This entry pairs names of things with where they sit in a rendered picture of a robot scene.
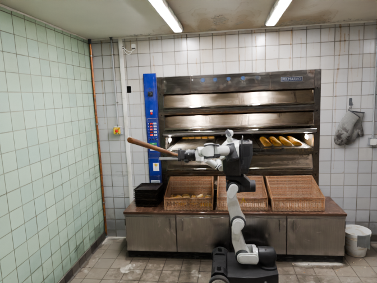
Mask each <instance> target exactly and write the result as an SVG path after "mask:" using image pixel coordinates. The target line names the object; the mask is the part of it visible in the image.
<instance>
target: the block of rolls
mask: <svg viewBox="0 0 377 283"><path fill-rule="evenodd" d="M259 140H260V141H261V142H262V144H263V145H264V146H265V147H271V146H272V144H273V145H274V146H275V147H281V146H282V144H283V145H284V146H287V147H289V146H292V144H293V145H294V146H302V143H301V142H300V141H298V140H297V139H295V138H294V137H292V136H287V137H286V139H285V138H284V137H282V136H279V137H277V139H276V138H275V137H273V136H271V137H269V141H270V142H271V143H272V144H271V143H270V142H269V141H268V139H267V138H266V137H264V136H262V137H260V139H259ZM281 143H282V144H281Z"/></svg>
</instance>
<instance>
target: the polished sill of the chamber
mask: <svg viewBox="0 0 377 283"><path fill-rule="evenodd" d="M168 151H171V152H178V150H168ZM252 152H313V148H312V147H307V148H253V149H252Z"/></svg>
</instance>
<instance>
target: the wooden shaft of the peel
mask: <svg viewBox="0 0 377 283"><path fill-rule="evenodd" d="M127 141H128V142H129V143H131V144H135V145H139V146H141V147H145V148H148V149H152V150H155V151H158V152H162V153H165V154H169V155H172V156H175V157H178V154H177V153H173V152H171V151H168V150H165V149H163V148H160V147H157V146H154V145H152V144H149V143H146V142H144V141H141V140H138V139H135V138H132V137H128V138H127Z"/></svg>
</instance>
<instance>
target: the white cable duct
mask: <svg viewBox="0 0 377 283"><path fill-rule="evenodd" d="M122 46H123V45H122V37H118V48H119V64H120V72H121V87H122V103H123V118H124V127H125V142H126V157H127V173H128V188H129V196H130V204H131V203H132V201H133V200H134V197H133V188H132V172H131V157H130V143H129V142H128V141H127V138H128V137H129V132H128V117H127V100H126V85H125V69H124V60H123V49H122V48H123V47H122Z"/></svg>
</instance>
